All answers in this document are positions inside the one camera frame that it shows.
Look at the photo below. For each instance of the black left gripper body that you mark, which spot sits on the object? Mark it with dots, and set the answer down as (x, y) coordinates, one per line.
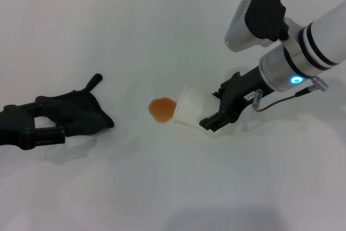
(13, 128)

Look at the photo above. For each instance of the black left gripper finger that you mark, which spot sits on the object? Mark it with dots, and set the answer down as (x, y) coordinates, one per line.
(31, 108)
(48, 136)

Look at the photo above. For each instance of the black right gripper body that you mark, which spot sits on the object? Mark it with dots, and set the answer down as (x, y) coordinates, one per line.
(243, 93)

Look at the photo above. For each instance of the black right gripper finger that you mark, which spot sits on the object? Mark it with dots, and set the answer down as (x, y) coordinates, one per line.
(225, 86)
(215, 121)

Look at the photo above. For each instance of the white paper cup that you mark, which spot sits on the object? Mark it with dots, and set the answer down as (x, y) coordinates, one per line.
(189, 106)

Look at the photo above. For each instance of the dark cloth rag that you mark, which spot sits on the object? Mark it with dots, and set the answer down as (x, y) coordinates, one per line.
(81, 112)

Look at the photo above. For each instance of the orange-brown liquid stain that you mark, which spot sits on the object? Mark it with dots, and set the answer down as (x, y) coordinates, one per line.
(162, 109)

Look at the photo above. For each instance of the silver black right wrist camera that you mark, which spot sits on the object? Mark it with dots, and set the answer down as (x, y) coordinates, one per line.
(254, 20)

